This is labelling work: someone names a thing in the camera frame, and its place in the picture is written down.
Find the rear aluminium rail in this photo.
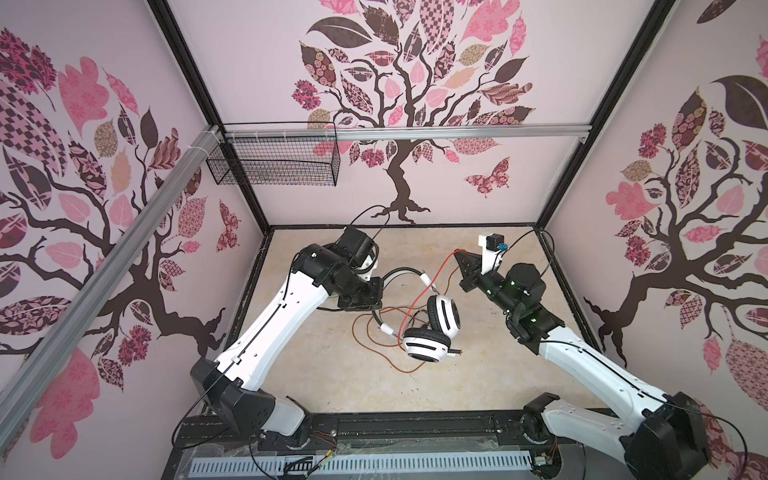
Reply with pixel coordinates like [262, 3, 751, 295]
[219, 123, 592, 143]

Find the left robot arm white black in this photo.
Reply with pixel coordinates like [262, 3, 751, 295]
[191, 226, 383, 442]

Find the aluminium rail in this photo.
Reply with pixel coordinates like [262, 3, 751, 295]
[1, 125, 222, 448]
[219, 123, 592, 143]

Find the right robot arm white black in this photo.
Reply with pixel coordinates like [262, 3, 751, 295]
[453, 250, 711, 479]

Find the left aluminium rail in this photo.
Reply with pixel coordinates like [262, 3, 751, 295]
[1, 125, 222, 448]

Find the red headphone cable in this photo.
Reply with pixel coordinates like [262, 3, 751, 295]
[350, 248, 475, 374]

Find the white slotted cable duct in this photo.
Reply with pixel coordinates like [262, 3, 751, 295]
[186, 451, 532, 479]

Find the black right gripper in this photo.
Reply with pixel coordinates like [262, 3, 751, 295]
[456, 248, 518, 320]

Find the black wire mesh basket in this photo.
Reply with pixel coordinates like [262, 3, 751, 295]
[206, 120, 341, 187]

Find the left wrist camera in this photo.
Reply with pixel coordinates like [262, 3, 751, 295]
[353, 243, 380, 281]

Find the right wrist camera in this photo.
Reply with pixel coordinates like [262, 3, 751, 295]
[478, 233, 508, 274]

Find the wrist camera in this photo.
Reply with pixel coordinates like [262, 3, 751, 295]
[353, 243, 380, 281]
[478, 233, 508, 274]

